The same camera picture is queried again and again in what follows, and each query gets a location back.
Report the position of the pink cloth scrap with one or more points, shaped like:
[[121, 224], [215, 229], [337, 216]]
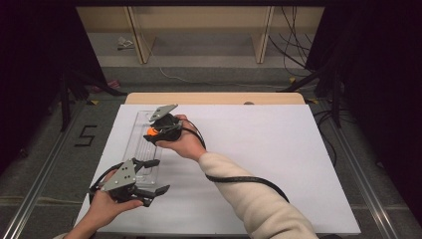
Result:
[[112, 84]]

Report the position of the light wooden table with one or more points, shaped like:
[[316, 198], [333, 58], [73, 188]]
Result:
[[199, 98]]

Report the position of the person's right hand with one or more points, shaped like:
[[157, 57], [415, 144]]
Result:
[[189, 146]]

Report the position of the beige wooden desk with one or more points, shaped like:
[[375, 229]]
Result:
[[199, 15]]

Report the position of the metal floor rail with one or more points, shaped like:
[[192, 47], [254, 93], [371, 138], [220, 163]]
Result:
[[30, 199], [371, 199]]

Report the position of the orange ball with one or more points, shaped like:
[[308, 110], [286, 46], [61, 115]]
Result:
[[152, 131]]

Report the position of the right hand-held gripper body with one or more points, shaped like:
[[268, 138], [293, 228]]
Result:
[[170, 131]]

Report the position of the clear plastic tray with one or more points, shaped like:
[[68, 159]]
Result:
[[142, 152]]

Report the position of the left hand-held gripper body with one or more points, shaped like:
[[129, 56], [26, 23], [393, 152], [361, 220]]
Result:
[[121, 176]]

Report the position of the dark curtain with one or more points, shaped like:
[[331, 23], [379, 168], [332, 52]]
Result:
[[33, 66], [381, 66]]

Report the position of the yellow tape piece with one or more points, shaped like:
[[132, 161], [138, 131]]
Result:
[[292, 80], [94, 102], [312, 100]]

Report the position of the person's left hand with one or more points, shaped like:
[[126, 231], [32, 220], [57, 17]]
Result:
[[104, 209]]

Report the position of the white table cover sheet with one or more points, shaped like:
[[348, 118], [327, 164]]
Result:
[[282, 149]]

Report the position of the black metal stand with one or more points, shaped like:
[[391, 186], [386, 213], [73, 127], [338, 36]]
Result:
[[65, 106], [336, 99]]

